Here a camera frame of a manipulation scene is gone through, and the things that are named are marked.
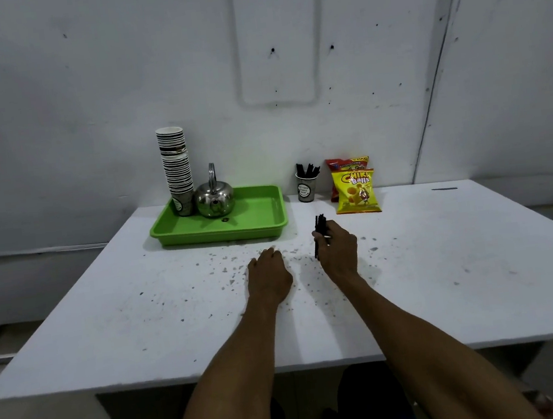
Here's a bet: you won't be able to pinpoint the person's right hand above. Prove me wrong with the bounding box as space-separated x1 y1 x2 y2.
310 217 364 288

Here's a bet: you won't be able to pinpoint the person's left hand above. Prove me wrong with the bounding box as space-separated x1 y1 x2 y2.
243 245 297 311

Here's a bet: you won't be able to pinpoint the bundle of black stirrer sticks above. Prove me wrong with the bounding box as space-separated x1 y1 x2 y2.
295 160 322 181
310 213 333 261

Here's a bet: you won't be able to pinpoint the person's right forearm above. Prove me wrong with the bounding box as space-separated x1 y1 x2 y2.
333 254 546 419

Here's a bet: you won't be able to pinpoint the person's left forearm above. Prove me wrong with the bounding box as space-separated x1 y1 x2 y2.
146 294 307 419

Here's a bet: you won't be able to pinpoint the green plastic tray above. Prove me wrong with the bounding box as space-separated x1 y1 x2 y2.
145 182 291 253

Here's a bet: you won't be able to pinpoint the white paper cup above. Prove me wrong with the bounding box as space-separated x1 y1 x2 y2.
295 170 322 204

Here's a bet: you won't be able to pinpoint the yellow snack packet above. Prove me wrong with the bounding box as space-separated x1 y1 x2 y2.
330 167 382 218

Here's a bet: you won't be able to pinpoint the red snack packet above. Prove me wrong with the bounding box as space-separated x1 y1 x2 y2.
326 154 374 204

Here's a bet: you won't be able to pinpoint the steel kettle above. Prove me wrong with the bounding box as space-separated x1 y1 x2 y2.
191 161 238 221

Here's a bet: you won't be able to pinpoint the stack of paper cups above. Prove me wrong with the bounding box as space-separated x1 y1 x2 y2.
155 125 198 219

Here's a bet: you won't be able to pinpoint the person's dark trousers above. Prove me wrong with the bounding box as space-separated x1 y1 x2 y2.
257 357 425 419

